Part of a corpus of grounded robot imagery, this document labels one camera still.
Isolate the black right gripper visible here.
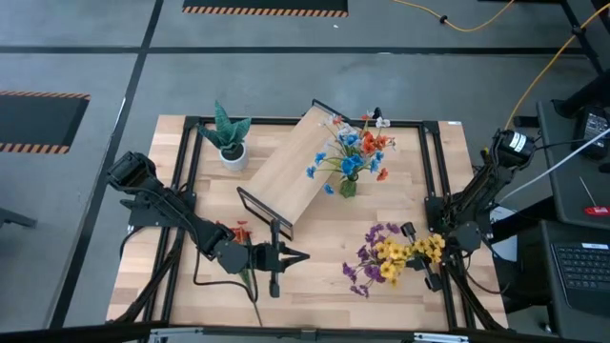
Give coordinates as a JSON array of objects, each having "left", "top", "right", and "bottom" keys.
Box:
[{"left": 400, "top": 221, "right": 444, "bottom": 293}]

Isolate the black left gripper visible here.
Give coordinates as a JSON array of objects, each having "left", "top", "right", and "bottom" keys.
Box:
[{"left": 247, "top": 219, "right": 311, "bottom": 299}]

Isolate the red artificial flower bunch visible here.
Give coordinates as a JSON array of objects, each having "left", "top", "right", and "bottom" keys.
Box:
[
  {"left": 214, "top": 218, "right": 265, "bottom": 329},
  {"left": 332, "top": 112, "right": 397, "bottom": 183}
]

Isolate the purple artificial flower bunch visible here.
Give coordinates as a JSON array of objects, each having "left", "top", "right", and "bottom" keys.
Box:
[{"left": 340, "top": 221, "right": 404, "bottom": 299}]

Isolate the green glass vase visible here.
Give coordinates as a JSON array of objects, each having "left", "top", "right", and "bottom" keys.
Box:
[{"left": 338, "top": 171, "right": 359, "bottom": 200}]

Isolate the blue artificial flower bunch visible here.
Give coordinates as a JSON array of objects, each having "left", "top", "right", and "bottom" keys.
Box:
[{"left": 304, "top": 132, "right": 386, "bottom": 196}]

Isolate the white artificial flower bunch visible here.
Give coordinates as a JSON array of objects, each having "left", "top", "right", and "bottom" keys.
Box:
[{"left": 322, "top": 112, "right": 393, "bottom": 149}]

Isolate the potted snake plant white pot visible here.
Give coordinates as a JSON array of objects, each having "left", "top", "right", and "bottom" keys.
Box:
[{"left": 196, "top": 99, "right": 253, "bottom": 173}]

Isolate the black laptop keyboard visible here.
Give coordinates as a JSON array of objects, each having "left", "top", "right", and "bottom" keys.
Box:
[{"left": 550, "top": 240, "right": 610, "bottom": 318}]

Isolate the black side desk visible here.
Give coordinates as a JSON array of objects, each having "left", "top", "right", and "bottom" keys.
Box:
[{"left": 537, "top": 99, "right": 610, "bottom": 231}]

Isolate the black hazard striped floor mat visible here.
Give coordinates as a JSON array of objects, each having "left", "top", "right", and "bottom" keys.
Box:
[
  {"left": 181, "top": 0, "right": 350, "bottom": 19},
  {"left": 0, "top": 90, "right": 92, "bottom": 155}
]

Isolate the black chair base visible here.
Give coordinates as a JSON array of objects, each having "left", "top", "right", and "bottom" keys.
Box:
[{"left": 0, "top": 206, "right": 39, "bottom": 231}]

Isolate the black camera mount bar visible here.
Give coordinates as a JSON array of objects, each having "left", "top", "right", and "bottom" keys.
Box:
[{"left": 0, "top": 321, "right": 610, "bottom": 343}]

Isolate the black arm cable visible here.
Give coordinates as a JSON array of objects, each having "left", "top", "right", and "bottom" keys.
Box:
[{"left": 192, "top": 228, "right": 261, "bottom": 306}]

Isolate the wooden shelf black metal frame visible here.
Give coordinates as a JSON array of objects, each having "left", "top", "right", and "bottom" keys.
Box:
[{"left": 235, "top": 98, "right": 352, "bottom": 242}]

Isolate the black aluminium table frame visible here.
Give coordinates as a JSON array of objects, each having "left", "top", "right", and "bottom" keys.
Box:
[{"left": 107, "top": 113, "right": 507, "bottom": 334}]

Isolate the white cable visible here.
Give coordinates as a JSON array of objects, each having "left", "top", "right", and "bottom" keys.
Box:
[{"left": 497, "top": 127, "right": 610, "bottom": 205}]

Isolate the red handled screwdriver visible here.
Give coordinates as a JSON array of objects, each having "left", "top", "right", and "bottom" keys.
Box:
[{"left": 578, "top": 175, "right": 610, "bottom": 218}]

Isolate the yellow cable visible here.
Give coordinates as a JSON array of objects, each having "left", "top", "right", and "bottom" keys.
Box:
[
  {"left": 391, "top": 0, "right": 517, "bottom": 34},
  {"left": 503, "top": 1, "right": 610, "bottom": 131}
]

